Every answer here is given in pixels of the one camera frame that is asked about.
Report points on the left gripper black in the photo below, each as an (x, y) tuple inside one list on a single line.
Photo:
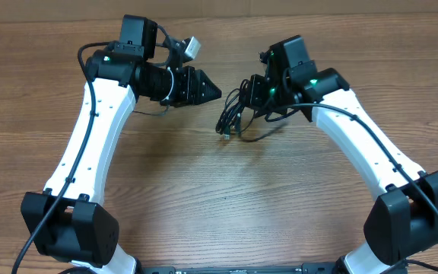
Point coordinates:
[(192, 88)]

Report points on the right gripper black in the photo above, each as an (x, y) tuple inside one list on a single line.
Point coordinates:
[(255, 85)]

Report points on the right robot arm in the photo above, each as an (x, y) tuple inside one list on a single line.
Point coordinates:
[(404, 218)]

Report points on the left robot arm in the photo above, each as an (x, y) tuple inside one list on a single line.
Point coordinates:
[(67, 220)]

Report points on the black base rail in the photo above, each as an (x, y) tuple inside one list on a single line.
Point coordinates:
[(238, 270)]

